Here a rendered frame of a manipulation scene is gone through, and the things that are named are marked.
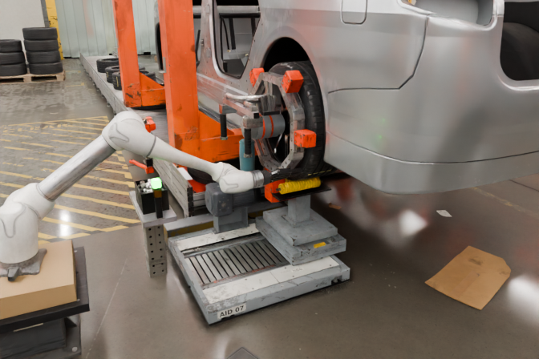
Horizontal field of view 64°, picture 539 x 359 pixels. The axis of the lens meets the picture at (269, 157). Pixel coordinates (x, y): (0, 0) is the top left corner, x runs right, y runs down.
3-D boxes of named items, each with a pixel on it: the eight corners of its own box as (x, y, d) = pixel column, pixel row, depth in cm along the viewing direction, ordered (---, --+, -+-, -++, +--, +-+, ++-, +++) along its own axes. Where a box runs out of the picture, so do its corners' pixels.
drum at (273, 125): (285, 139, 234) (285, 113, 229) (250, 143, 225) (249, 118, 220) (273, 132, 246) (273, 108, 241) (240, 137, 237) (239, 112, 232)
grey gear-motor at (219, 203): (274, 227, 285) (274, 178, 273) (214, 241, 267) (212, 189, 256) (262, 215, 300) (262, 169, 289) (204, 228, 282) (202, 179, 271)
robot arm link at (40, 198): (-12, 221, 184) (-2, 199, 203) (18, 244, 192) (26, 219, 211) (130, 110, 188) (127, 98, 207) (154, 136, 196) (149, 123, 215)
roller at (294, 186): (324, 187, 246) (325, 177, 244) (278, 196, 234) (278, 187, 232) (318, 183, 251) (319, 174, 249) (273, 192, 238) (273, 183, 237)
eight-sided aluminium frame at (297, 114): (303, 185, 223) (306, 81, 206) (292, 187, 221) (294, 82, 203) (259, 155, 269) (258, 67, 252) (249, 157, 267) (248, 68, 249)
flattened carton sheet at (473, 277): (516, 268, 253) (517, 263, 251) (480, 312, 216) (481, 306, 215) (465, 249, 273) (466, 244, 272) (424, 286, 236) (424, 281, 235)
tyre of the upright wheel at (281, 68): (313, 35, 241) (281, 116, 290) (275, 36, 231) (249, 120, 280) (370, 121, 207) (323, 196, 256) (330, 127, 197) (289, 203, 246)
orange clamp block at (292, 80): (298, 92, 216) (304, 78, 209) (285, 94, 213) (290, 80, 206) (293, 82, 220) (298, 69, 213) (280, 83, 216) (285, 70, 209)
